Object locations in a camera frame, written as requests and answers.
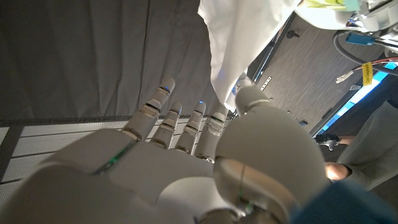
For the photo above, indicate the person in grey clothing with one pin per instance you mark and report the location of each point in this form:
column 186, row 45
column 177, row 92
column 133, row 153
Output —
column 370, row 146

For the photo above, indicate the black backdrop curtain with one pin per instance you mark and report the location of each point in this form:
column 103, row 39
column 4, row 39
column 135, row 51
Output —
column 93, row 56

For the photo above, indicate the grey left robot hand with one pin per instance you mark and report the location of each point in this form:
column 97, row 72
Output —
column 376, row 15

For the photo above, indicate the black handheld controller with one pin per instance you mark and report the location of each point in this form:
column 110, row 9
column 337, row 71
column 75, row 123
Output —
column 328, row 141

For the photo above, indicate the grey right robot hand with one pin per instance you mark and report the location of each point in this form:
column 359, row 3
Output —
column 155, row 174

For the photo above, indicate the white tissue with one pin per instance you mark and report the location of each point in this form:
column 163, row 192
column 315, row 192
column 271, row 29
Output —
column 239, row 40

